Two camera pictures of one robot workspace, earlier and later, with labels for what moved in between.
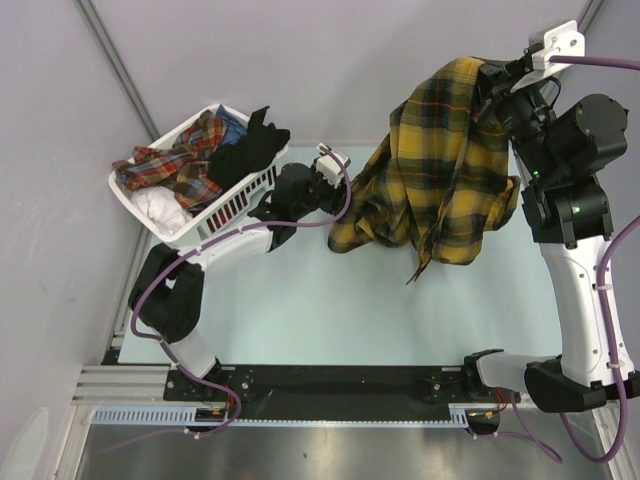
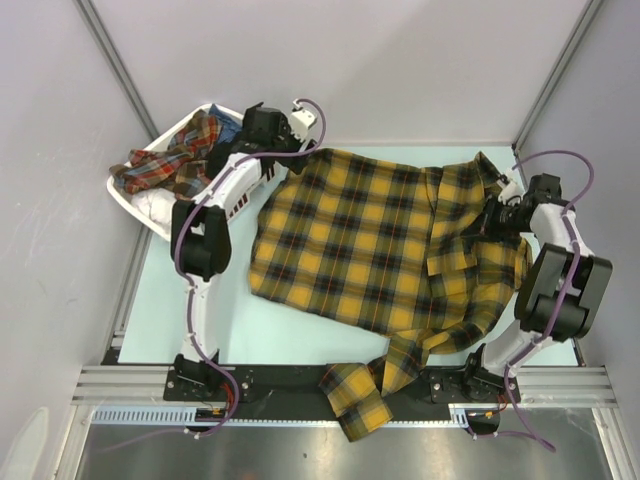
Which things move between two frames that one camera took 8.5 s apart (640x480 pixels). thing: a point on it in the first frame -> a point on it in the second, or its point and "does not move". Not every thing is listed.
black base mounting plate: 219,395 does not move
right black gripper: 497,81 -> 487,226
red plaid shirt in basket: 181,167 does not move
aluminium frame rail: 120,384 does not move
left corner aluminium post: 118,67 does not move
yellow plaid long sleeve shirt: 439,180 -> 383,243
